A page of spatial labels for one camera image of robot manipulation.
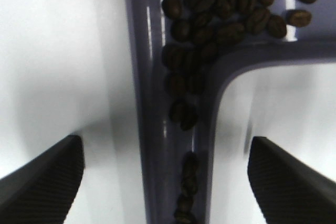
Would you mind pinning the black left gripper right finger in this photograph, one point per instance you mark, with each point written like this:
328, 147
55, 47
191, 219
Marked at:
287, 190

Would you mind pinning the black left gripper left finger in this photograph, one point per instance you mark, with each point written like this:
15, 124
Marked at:
43, 190

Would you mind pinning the purple plastic dustpan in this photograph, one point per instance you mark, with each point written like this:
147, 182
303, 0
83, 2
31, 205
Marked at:
152, 77

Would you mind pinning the pile of coffee beans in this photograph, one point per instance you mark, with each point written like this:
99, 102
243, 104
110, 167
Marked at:
207, 108

